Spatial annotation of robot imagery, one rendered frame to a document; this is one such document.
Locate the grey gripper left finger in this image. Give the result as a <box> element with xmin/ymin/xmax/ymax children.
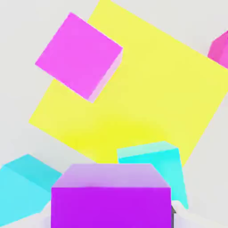
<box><xmin>30</xmin><ymin>201</ymin><xmax>52</xmax><ymax>228</ymax></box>

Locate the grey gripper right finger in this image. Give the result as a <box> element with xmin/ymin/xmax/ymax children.
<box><xmin>171</xmin><ymin>200</ymin><xmax>211</xmax><ymax>228</ymax></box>

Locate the small purple cube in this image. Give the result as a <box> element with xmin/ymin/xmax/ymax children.
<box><xmin>51</xmin><ymin>163</ymin><xmax>172</xmax><ymax>228</ymax></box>

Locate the small sky blue cube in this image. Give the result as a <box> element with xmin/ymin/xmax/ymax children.
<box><xmin>0</xmin><ymin>154</ymin><xmax>62</xmax><ymax>227</ymax></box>

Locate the small cyan cube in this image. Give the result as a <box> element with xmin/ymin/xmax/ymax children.
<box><xmin>117</xmin><ymin>140</ymin><xmax>189</xmax><ymax>209</ymax></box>

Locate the small magenta cube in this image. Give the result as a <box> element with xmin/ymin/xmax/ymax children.
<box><xmin>35</xmin><ymin>12</ymin><xmax>123</xmax><ymax>104</ymax></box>

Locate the small pink cube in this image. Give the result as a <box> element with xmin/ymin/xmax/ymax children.
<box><xmin>208</xmin><ymin>30</ymin><xmax>228</xmax><ymax>69</ymax></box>

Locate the large yellow box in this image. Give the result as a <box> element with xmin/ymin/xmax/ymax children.
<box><xmin>28</xmin><ymin>0</ymin><xmax>228</xmax><ymax>168</ymax></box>

